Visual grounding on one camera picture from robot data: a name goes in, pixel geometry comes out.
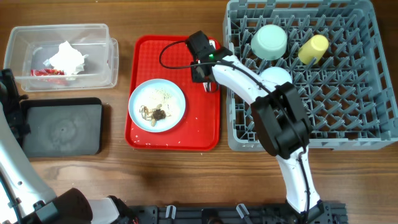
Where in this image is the white plastic fork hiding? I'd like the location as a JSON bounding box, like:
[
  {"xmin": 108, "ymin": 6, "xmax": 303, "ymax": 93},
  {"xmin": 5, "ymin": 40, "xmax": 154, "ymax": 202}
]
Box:
[{"xmin": 203, "ymin": 40, "xmax": 219, "ymax": 93}]

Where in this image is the light blue bowl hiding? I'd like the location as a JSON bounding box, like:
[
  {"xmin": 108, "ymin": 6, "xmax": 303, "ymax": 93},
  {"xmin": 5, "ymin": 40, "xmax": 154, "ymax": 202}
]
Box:
[{"xmin": 259, "ymin": 67, "xmax": 293, "ymax": 85}]

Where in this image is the green bowl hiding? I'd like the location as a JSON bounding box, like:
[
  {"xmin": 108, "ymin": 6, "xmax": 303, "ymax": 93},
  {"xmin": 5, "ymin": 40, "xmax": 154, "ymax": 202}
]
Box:
[{"xmin": 251, "ymin": 24, "xmax": 287, "ymax": 60}]

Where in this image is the yellow plastic cup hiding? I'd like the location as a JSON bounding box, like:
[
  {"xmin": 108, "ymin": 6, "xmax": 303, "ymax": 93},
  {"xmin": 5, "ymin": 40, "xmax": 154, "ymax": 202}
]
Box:
[{"xmin": 298, "ymin": 35, "xmax": 329, "ymax": 65}]

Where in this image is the white napkin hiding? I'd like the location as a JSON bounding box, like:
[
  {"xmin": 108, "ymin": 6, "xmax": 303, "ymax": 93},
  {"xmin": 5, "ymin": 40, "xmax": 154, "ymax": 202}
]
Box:
[{"xmin": 43, "ymin": 41, "xmax": 88, "ymax": 76}]

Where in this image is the red snack wrapper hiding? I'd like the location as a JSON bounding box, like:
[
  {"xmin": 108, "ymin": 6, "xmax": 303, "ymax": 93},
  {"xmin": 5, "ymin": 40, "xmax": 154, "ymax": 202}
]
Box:
[{"xmin": 30, "ymin": 68, "xmax": 68, "ymax": 85}]

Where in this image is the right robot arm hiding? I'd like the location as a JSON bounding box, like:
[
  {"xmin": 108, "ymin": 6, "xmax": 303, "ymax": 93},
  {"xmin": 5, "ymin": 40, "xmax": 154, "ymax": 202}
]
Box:
[{"xmin": 185, "ymin": 31, "xmax": 321, "ymax": 222}]

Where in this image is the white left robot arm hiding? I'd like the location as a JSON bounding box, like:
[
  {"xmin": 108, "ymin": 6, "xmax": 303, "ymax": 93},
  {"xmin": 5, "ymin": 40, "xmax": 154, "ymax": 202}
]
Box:
[{"xmin": 1, "ymin": 69, "xmax": 138, "ymax": 223}]

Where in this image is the grey dishwasher rack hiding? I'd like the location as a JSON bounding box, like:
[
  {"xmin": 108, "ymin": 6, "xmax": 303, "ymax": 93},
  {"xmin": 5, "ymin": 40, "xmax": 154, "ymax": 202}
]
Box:
[{"xmin": 223, "ymin": 1, "xmax": 397, "ymax": 151}]

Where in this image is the light blue plate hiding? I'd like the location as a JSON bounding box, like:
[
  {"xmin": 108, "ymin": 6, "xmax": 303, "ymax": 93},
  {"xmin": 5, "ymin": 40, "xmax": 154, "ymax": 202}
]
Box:
[{"xmin": 128, "ymin": 78, "xmax": 187, "ymax": 133}]

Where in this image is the red plastic tray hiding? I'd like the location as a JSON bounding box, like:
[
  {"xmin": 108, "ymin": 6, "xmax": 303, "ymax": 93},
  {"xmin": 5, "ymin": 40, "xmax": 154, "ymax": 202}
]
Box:
[{"xmin": 124, "ymin": 35, "xmax": 222, "ymax": 151}]

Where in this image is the black tray bin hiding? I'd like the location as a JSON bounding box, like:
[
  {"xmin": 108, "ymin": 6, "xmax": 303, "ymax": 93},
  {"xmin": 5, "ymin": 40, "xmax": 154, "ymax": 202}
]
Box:
[{"xmin": 21, "ymin": 97, "xmax": 103, "ymax": 157}]

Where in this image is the clear plastic bin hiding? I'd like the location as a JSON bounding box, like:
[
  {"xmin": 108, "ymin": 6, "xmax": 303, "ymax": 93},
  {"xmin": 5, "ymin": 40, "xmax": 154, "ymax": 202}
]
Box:
[{"xmin": 4, "ymin": 24, "xmax": 119, "ymax": 92}]

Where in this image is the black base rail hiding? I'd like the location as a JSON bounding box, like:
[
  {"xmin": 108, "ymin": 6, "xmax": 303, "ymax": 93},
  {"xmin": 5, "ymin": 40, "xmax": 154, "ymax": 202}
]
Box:
[{"xmin": 130, "ymin": 202, "xmax": 348, "ymax": 224}]

